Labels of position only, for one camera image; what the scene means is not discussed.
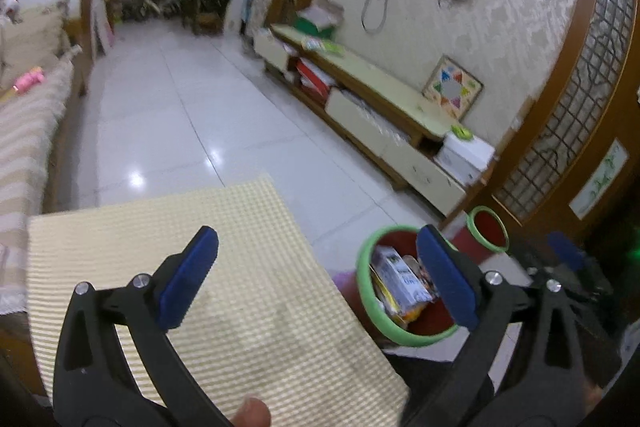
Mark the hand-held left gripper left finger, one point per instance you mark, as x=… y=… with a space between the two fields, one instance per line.
x=192 y=277

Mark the red box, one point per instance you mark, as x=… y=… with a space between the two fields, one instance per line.
x=312 y=77

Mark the wooden lattice screen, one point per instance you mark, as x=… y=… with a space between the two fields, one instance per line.
x=575 y=107

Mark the green packet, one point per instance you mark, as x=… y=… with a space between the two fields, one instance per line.
x=322 y=46

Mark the green box with white lid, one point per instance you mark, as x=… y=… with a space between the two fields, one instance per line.
x=317 y=22

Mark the long wooden television cabinet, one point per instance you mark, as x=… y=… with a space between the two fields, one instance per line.
x=380 y=82

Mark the small green item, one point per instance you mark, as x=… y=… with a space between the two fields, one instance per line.
x=461 y=133

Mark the pink plush toy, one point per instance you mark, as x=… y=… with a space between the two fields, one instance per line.
x=27 y=82

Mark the yellow white carton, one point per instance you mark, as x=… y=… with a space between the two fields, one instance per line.
x=395 y=272

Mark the beige cushion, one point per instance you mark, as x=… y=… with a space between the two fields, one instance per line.
x=30 y=42

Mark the yellow checked table mat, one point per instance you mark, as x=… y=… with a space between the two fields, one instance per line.
x=150 y=217

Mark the framed checkers board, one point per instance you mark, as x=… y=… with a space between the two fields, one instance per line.
x=452 y=88

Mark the red bin with green rim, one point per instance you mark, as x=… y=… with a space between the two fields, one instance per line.
x=435 y=326
x=487 y=227

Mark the person's left hand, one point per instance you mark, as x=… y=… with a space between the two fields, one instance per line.
x=252 y=414

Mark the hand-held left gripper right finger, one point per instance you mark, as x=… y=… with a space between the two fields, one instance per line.
x=447 y=279

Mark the white stuffed toy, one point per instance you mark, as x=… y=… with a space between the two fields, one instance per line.
x=9 y=7

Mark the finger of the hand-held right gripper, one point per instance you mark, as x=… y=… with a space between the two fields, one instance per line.
x=565 y=249
x=535 y=264

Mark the white bicycle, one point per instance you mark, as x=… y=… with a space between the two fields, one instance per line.
x=142 y=7

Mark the beige striped sofa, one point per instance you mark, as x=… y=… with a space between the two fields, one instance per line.
x=25 y=147

